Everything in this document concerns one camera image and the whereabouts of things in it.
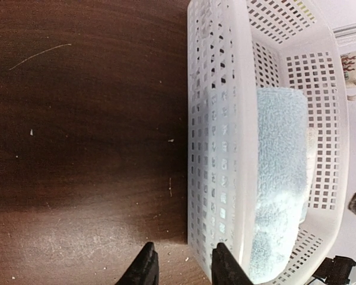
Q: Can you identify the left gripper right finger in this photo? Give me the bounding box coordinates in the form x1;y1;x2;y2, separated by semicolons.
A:
211;242;253;285

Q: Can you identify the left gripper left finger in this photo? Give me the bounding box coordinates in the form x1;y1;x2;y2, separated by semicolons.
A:
115;242;160;285

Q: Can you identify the light blue towel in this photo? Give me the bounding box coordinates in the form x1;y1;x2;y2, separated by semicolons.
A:
248;87;307;284

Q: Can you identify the green panda towel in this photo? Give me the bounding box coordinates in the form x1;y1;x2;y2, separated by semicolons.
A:
300;127;318;223

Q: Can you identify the white plastic basket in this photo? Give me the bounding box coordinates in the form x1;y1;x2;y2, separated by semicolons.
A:
187;1;349;284

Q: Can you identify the cream printed mug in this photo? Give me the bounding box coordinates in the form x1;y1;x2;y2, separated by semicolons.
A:
341;51;356;101

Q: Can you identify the lime green bowl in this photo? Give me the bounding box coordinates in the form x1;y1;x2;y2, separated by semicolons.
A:
294;0;316;23

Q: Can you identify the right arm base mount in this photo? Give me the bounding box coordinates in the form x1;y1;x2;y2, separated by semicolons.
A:
312;256;356;285

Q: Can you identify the right aluminium frame post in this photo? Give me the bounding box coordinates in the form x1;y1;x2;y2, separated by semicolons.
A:
333;23;356;39

